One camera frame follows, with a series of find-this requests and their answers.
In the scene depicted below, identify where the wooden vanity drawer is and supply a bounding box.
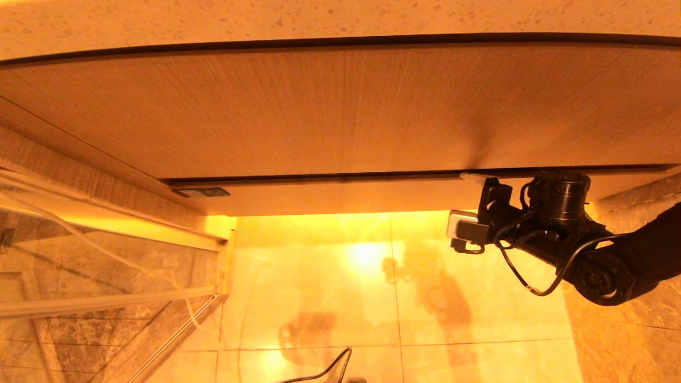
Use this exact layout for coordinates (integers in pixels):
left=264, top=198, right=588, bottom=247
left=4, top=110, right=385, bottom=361
left=168, top=164, right=681, bottom=216

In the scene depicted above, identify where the wooden vanity cabinet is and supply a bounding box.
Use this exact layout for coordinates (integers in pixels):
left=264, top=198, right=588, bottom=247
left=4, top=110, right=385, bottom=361
left=0, top=33, right=681, bottom=216

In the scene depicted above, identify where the speckled stone countertop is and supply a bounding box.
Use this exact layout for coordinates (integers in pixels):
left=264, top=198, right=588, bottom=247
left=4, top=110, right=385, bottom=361
left=0, top=0, right=681, bottom=63

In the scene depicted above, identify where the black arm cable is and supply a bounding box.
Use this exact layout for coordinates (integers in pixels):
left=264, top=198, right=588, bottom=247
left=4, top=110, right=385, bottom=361
left=451, top=180, right=624, bottom=297

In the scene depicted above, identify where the black base cable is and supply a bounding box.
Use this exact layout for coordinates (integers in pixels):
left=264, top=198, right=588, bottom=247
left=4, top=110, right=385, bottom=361
left=277, top=347, right=353, bottom=383

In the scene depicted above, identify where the small black sensor switch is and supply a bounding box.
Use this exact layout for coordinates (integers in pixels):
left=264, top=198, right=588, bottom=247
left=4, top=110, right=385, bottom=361
left=171, top=187, right=230, bottom=198

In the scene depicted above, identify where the thin white cable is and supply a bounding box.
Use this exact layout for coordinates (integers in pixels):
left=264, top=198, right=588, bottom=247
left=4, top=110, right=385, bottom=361
left=0, top=189, right=220, bottom=337

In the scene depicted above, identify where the glass shower partition metal frame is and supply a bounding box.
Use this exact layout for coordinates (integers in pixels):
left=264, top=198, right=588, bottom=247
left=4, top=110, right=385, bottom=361
left=0, top=168, right=230, bottom=383

